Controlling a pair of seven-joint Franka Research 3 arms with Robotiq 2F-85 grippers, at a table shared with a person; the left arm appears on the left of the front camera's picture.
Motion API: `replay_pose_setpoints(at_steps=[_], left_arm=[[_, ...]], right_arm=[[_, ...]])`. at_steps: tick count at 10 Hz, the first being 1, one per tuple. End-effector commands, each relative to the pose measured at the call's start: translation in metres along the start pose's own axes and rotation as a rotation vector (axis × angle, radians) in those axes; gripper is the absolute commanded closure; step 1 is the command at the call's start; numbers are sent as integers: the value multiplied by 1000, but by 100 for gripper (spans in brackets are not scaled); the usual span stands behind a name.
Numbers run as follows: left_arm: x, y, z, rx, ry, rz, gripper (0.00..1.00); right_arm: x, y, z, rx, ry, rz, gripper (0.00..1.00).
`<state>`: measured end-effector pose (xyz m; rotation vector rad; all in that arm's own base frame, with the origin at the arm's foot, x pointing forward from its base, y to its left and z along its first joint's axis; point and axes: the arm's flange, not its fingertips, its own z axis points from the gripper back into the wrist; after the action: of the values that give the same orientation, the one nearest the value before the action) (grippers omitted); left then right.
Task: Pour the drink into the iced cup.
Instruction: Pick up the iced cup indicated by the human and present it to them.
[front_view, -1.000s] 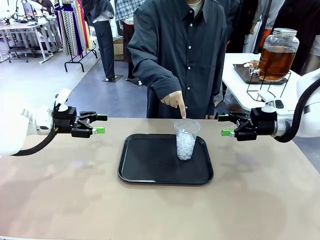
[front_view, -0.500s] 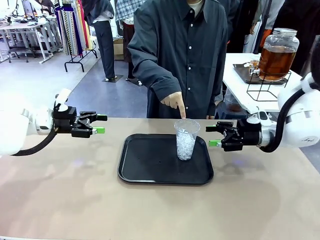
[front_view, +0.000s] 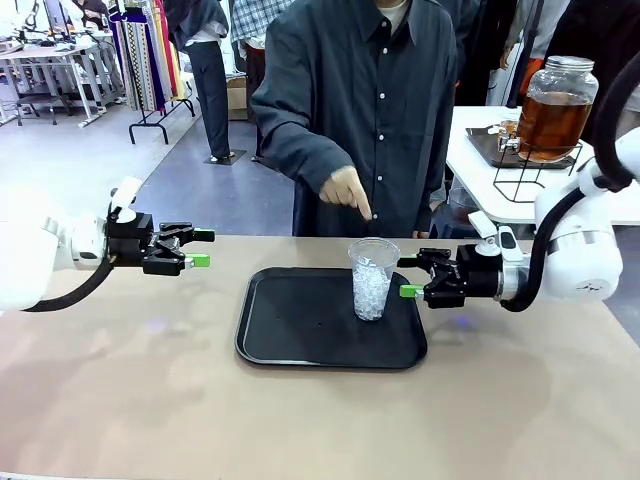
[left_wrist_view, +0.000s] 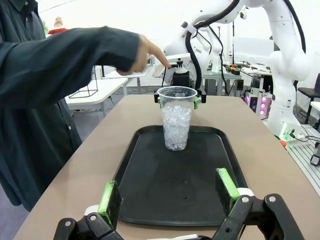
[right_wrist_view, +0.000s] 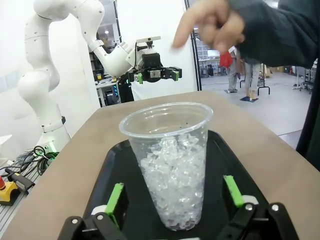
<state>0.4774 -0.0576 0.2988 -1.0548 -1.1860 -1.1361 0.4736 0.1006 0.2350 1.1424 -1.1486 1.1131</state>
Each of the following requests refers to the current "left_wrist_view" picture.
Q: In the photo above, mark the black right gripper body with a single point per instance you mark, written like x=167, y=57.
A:
x=181, y=80

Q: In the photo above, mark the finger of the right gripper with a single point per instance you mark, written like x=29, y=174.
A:
x=159, y=98
x=202, y=97

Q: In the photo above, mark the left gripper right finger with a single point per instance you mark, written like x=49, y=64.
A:
x=227, y=190

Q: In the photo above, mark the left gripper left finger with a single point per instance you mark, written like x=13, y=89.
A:
x=110, y=202

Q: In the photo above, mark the tall clear cup with ice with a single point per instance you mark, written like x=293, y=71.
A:
x=176, y=125

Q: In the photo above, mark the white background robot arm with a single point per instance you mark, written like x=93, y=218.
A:
x=215, y=42

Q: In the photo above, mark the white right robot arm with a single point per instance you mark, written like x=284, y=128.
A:
x=285, y=62

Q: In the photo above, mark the person left forearm dark sleeve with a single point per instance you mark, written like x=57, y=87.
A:
x=87, y=55

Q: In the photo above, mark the person left hand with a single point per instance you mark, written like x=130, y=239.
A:
x=147, y=50

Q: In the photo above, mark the black plastic serving tray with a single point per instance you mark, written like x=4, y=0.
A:
x=175, y=187

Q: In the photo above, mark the white table with rounded corner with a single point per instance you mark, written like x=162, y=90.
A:
x=105, y=90

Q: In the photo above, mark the computer with glowing fans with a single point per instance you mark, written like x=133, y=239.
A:
x=260, y=103

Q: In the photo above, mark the black power adapter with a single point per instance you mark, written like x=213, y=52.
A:
x=315, y=157

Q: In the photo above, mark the person torso in dark shirt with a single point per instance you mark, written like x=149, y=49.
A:
x=30, y=130

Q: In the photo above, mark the black office chair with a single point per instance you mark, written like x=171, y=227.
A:
x=311, y=91

